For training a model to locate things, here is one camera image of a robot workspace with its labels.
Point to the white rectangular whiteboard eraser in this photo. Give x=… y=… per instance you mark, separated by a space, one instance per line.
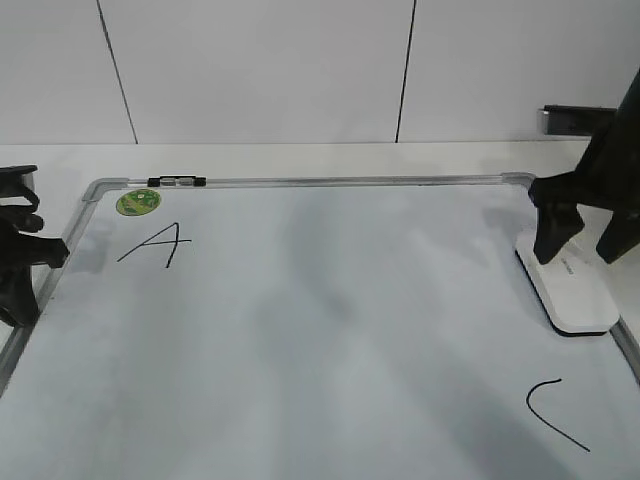
x=571 y=289

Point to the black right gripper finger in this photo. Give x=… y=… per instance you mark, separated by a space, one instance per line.
x=620 y=235
x=557 y=224

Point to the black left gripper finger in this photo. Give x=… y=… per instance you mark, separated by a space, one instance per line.
x=19 y=308

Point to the green round magnet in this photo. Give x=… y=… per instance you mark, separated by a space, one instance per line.
x=138 y=202

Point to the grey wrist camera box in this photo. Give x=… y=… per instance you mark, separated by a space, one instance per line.
x=580 y=121

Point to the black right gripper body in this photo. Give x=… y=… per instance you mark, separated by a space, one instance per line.
x=607 y=175

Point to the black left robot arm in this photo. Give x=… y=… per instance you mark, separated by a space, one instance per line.
x=15 y=184

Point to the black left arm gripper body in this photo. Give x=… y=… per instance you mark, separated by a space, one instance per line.
x=19 y=247

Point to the whiteboard with aluminium frame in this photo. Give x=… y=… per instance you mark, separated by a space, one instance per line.
x=310 y=332

